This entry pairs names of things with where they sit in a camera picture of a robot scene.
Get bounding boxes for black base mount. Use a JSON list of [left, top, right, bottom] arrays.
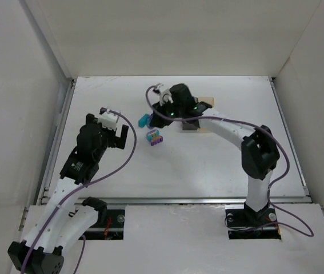
[[224, 207, 281, 240], [72, 197, 125, 240]]

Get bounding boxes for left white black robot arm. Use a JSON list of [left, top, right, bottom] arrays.
[[8, 108, 130, 273]]

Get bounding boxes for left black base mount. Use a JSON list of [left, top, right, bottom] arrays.
[[72, 197, 125, 240]]

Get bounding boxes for teal lego with purple arch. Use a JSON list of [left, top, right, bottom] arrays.
[[138, 114, 152, 128]]

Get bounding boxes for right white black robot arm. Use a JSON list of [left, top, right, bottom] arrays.
[[147, 83, 280, 215]]

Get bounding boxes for grey transparent container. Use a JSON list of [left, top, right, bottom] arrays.
[[182, 122, 199, 131]]

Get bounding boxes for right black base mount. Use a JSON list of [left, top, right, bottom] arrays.
[[224, 207, 281, 240]]

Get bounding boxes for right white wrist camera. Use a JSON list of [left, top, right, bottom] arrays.
[[153, 83, 173, 106]]

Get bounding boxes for teal purple lego stack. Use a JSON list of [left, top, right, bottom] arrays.
[[146, 130, 163, 146]]

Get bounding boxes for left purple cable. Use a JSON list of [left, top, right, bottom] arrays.
[[20, 108, 138, 274]]

